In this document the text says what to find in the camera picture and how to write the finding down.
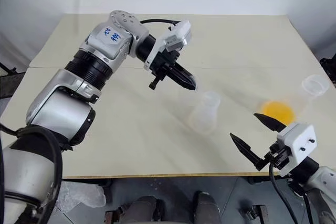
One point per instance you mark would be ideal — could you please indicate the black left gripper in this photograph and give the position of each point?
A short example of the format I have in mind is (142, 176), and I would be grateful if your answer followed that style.
(164, 62)

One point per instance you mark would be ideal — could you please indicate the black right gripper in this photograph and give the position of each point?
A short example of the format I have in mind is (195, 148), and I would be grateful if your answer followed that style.
(279, 155)

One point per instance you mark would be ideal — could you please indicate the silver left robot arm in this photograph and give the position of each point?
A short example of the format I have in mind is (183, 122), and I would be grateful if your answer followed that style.
(65, 108)

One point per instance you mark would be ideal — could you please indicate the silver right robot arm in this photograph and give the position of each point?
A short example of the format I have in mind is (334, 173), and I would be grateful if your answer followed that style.
(323, 182)

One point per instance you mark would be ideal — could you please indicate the clear flask with orange liquid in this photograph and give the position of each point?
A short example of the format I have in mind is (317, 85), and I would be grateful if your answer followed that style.
(278, 111)

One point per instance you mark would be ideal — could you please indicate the empty clear plastic flask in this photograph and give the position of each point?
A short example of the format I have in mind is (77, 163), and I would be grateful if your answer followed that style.
(203, 119)

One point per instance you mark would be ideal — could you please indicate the dark rounded shape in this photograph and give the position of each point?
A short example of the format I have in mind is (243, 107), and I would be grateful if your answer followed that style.
(143, 211)
(207, 208)

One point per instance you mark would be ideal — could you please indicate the black metal stand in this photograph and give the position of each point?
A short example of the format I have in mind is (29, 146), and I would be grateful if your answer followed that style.
(329, 68)

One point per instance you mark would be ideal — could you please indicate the crumpled clear plastic bag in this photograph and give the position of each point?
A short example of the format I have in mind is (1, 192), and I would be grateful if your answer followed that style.
(81, 192)

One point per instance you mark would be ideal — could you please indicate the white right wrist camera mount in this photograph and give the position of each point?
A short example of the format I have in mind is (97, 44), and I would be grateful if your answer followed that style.
(299, 137)

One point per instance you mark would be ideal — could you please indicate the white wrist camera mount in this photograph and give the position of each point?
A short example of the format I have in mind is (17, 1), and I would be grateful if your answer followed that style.
(178, 35)
(299, 137)

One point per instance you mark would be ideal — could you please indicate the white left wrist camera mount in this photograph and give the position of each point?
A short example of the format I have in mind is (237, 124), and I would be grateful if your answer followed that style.
(178, 35)

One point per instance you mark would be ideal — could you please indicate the dark metal bracket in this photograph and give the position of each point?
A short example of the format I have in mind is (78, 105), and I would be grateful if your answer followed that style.
(113, 214)
(257, 212)

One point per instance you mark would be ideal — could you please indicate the black metal frame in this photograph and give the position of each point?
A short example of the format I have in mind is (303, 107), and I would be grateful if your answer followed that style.
(8, 73)

